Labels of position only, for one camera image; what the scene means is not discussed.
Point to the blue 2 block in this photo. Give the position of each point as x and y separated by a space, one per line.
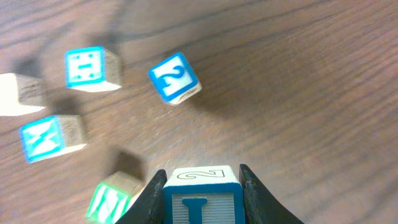
174 79

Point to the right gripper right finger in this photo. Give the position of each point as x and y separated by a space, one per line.
260 206

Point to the blue X block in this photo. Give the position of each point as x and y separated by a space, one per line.
52 136

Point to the blue H block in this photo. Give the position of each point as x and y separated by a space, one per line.
92 69

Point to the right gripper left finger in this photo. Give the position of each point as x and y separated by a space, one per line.
149 206

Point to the blue L block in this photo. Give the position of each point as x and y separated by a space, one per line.
200 195

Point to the green N block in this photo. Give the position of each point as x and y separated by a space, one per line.
113 197

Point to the yellow block top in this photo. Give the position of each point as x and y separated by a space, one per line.
21 94

